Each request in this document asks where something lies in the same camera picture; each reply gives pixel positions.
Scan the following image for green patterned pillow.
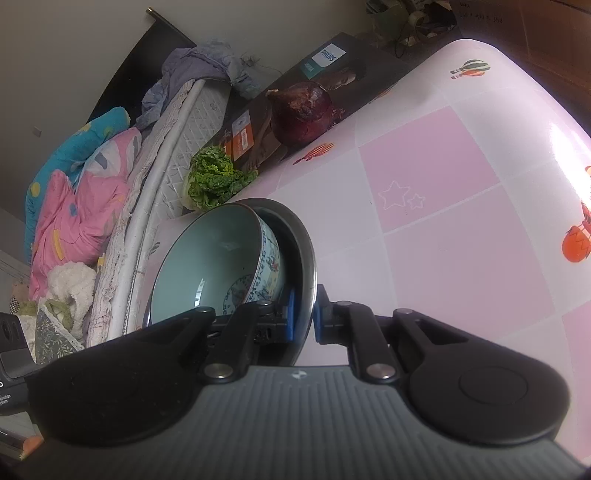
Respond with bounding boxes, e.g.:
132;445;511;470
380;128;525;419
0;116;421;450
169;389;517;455
34;307;86;366

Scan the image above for grey clothes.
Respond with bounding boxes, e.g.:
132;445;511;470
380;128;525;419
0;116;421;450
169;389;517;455
136;39;269;130

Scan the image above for red onion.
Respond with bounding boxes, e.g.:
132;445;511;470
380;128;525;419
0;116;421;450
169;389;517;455
267;80;334;150

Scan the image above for large brown carton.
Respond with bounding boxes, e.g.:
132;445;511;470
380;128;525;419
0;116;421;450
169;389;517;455
450;0;591;52

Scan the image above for pink and blue blanket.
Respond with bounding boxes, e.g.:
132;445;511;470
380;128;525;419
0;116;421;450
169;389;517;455
23;107;144;289

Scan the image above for black headboard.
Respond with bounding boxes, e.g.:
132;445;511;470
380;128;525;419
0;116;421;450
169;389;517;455
88;21;197;126

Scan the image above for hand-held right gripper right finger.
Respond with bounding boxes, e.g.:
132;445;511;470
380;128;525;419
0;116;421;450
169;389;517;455
314;284;467;385

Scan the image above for teal ceramic bowl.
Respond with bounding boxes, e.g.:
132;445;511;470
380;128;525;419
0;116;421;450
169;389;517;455
147;203;283;329

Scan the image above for napa cabbage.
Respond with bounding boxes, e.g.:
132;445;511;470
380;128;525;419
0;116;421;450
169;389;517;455
184;145;259;213

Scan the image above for dark printed flat box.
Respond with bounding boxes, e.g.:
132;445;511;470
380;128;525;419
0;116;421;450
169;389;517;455
216;31;416;174

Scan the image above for white fleece cloth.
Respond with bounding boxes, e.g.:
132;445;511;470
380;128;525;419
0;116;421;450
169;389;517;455
39;263;98;333

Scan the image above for large steel bowl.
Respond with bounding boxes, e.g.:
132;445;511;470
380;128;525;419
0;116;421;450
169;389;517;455
238;198;320;366

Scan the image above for white quilted mattress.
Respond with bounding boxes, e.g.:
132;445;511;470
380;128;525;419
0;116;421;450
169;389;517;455
88;78;232;347

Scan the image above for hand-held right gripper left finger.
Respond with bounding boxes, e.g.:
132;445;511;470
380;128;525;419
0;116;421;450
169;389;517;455
154;288;297;385

